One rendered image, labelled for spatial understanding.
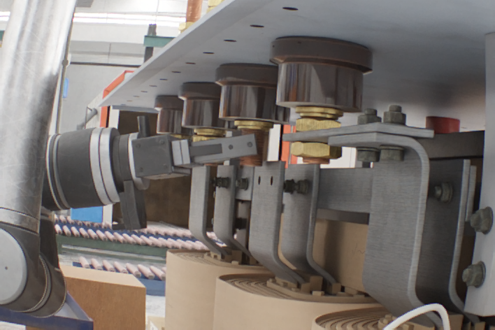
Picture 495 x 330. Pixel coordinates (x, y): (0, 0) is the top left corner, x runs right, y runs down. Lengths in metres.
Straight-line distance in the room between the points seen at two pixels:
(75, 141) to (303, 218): 0.32
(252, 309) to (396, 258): 0.38
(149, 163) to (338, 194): 0.24
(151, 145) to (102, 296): 1.24
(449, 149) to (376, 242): 0.63
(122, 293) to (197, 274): 0.87
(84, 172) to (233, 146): 0.20
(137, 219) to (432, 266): 0.53
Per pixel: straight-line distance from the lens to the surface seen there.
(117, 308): 2.40
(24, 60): 1.14
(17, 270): 1.07
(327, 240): 1.28
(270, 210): 1.20
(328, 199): 1.15
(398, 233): 0.80
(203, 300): 1.53
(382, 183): 0.84
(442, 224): 0.81
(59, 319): 1.75
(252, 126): 1.22
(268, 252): 1.19
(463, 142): 1.40
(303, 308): 1.08
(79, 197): 1.25
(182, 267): 1.58
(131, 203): 1.23
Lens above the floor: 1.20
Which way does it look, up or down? 2 degrees up
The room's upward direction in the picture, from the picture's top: 5 degrees clockwise
